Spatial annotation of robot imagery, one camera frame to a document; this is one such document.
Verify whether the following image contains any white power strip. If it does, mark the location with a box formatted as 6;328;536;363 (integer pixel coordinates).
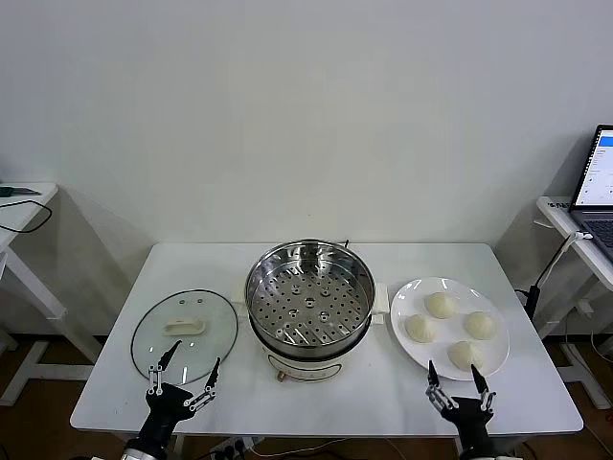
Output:
210;435;262;456

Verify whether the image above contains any white electric cooker pot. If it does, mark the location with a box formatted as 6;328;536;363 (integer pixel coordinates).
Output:
231;280;390;384

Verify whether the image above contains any white round plate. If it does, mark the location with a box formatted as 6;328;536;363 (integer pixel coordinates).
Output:
390;276;511;382

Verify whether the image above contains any white cable under table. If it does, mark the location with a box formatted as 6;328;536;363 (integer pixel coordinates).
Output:
251;438;336;457

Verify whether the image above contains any grey open laptop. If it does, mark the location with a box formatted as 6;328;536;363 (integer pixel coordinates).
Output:
567;124;613;265

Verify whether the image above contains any round glass pot lid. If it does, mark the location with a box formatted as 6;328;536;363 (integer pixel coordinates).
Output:
130;287;239;387

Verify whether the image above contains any stainless steel steamer basket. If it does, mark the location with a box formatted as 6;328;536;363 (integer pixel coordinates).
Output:
244;238;376;354

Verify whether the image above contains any laptop charging cable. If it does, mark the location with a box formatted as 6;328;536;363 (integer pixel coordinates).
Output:
534;218;595;289

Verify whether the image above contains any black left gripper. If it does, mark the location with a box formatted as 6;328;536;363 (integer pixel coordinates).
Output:
137;339;222;449

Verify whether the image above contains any black looped cable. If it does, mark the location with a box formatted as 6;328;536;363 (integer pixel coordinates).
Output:
0;198;53;235

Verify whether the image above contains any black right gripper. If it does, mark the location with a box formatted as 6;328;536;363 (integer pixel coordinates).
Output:
424;359;498;452

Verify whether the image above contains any white steamed baozi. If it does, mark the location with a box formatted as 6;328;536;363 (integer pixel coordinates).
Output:
463;310;501;341
404;313;440;344
446;339;488;373
424;291;459;319

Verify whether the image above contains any white side table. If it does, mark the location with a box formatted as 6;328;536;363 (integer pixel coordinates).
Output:
0;180;105;408
535;195;613;411

